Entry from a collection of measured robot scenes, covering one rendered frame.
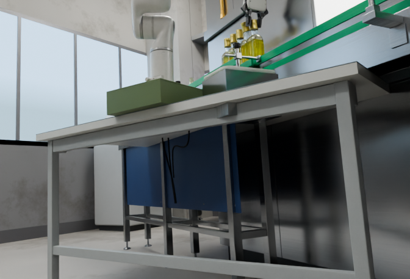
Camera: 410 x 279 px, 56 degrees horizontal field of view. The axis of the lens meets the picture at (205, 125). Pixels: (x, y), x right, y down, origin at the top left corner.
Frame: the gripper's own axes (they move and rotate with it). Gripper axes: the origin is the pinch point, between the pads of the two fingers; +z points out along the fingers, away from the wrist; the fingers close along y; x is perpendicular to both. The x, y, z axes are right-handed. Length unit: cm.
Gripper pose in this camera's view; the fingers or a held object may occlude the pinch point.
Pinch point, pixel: (253, 22)
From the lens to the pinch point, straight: 181.0
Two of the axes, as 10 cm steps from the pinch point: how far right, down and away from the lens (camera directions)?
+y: -8.8, -0.2, -4.8
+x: 4.7, 1.0, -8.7
